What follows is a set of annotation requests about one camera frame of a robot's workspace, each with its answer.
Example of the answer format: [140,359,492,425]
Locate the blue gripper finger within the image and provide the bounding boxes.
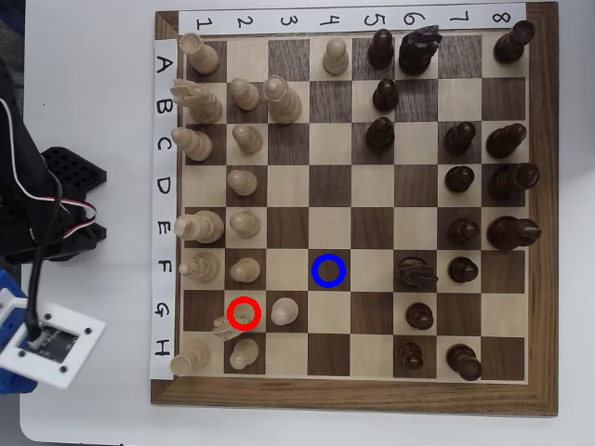
[0,269,30,336]
[0,369,38,396]

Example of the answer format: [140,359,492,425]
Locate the light wooden knight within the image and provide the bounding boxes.
[212,296,261,343]
[170,77,224,125]

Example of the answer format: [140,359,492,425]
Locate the light wooden rook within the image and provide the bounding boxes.
[169,341,213,377]
[178,32,220,75]

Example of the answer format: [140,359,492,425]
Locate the light wooden bishop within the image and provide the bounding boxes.
[178,250,222,286]
[170,125,214,163]

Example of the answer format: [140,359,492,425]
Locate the light wooden king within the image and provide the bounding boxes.
[174,209,226,245]

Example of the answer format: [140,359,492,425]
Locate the light wooden pawn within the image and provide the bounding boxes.
[229,211,262,240]
[226,168,258,198]
[270,296,299,327]
[229,256,262,283]
[322,37,350,76]
[228,337,260,372]
[228,77,261,112]
[231,124,264,156]

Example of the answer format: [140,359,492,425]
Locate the light wooden queen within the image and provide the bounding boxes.
[262,75,304,125]

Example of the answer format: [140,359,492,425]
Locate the wooden chessboard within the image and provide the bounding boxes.
[149,1,561,418]

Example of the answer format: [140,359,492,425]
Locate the black pawn H6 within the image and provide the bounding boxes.
[394,341,426,374]

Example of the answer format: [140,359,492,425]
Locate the dark wooden pawn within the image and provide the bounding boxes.
[446,217,482,247]
[367,28,397,72]
[372,77,401,113]
[447,256,481,285]
[364,116,397,156]
[444,165,477,194]
[404,301,436,332]
[443,121,478,156]

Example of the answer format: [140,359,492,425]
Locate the dark wooden knight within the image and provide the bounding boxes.
[398,24,442,77]
[395,257,440,292]

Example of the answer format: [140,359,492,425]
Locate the white number label paper strip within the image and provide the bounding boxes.
[178,2,528,34]

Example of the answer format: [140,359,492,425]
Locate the dark wooden rook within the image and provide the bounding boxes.
[445,343,483,383]
[493,20,537,65]

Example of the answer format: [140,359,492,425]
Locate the dark wooden king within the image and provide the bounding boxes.
[485,216,543,254]

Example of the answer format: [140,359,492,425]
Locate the dark wooden queen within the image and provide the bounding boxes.
[486,162,542,203]

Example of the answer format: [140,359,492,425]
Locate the dark wooden bishop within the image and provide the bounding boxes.
[484,123,529,160]

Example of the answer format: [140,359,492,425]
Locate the black camera circuit board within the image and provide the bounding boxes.
[18,324,79,364]

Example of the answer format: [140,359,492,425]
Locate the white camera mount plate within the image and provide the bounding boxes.
[0,287,107,390]

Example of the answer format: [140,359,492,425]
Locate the red white black servo cable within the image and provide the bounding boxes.
[0,98,99,241]

